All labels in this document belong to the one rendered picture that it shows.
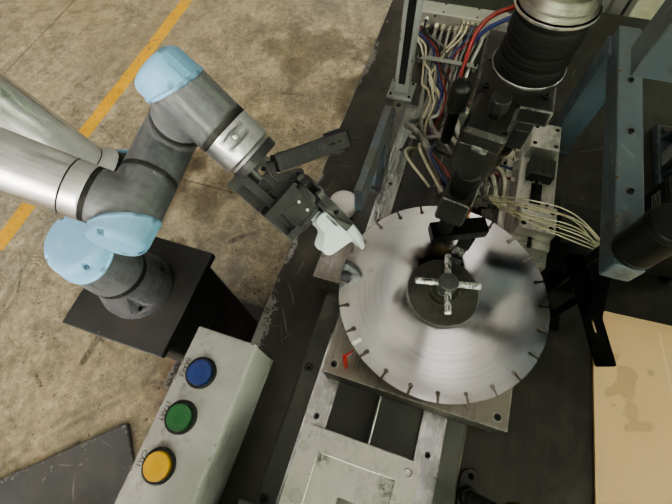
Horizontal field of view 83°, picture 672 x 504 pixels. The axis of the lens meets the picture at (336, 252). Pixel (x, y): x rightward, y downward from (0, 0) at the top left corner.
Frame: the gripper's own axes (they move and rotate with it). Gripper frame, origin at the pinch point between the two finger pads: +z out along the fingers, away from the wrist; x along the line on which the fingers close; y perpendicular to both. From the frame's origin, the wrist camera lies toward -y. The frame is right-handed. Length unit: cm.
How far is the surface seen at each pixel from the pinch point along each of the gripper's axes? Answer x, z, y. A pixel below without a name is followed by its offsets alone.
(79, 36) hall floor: -250, -136, -3
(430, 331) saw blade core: 6.1, 16.4, 3.6
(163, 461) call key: -0.3, -0.3, 44.0
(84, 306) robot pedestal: -39, -23, 48
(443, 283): 7.3, 11.6, -2.8
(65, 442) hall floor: -95, 3, 118
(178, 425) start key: -2.6, -1.4, 39.7
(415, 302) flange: 3.6, 12.6, 1.7
